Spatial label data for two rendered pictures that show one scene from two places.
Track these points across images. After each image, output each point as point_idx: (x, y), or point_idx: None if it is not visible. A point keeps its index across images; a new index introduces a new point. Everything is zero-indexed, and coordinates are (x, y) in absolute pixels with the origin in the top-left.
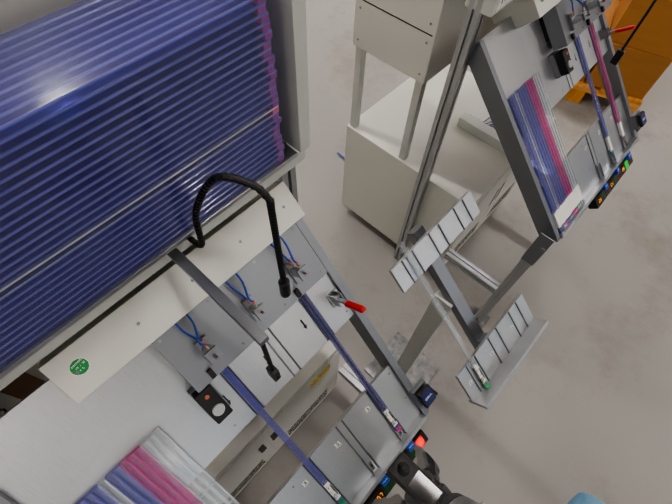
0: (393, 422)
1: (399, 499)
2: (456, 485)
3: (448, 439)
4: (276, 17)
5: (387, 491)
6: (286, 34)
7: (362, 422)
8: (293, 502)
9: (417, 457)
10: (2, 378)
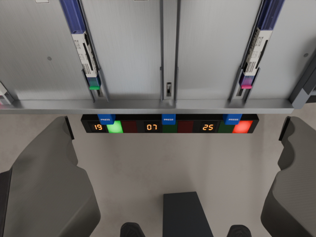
0: (251, 66)
1: (55, 224)
2: (215, 165)
3: (237, 143)
4: None
5: (163, 130)
6: None
7: (212, 6)
8: (5, 5)
9: (297, 153)
10: None
